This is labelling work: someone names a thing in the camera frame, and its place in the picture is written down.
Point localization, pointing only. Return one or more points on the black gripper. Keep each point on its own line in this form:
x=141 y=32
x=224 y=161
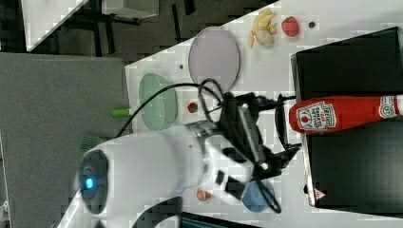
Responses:
x=239 y=124

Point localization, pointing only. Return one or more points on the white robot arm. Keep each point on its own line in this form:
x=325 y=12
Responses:
x=137 y=180

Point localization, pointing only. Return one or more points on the green spatula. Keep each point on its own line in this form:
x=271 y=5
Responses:
x=88 y=141

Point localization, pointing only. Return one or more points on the red ketchup bottle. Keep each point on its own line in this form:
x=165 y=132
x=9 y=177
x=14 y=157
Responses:
x=336 y=113

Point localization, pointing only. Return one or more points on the toy banana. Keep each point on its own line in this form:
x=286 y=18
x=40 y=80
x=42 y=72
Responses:
x=263 y=30

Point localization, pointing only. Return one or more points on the toy strawberry near banana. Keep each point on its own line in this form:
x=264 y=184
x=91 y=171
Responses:
x=290 y=26

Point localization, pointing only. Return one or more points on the green toy vegetable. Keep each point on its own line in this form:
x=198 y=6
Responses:
x=120 y=112

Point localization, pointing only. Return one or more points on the purple round plate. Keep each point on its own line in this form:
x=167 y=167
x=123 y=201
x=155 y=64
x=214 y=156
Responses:
x=214 y=54

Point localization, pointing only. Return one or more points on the toy strawberry near colander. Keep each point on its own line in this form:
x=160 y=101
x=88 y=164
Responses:
x=192 y=108

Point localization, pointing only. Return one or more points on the green colander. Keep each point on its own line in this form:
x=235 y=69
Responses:
x=162 y=111

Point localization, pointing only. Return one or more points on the blue cup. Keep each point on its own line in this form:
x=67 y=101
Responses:
x=254 y=200

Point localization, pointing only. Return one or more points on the toy orange slice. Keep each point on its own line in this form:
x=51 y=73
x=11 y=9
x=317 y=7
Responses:
x=203 y=195

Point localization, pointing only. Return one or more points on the black toaster oven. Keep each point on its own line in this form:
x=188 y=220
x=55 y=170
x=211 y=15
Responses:
x=358 y=169

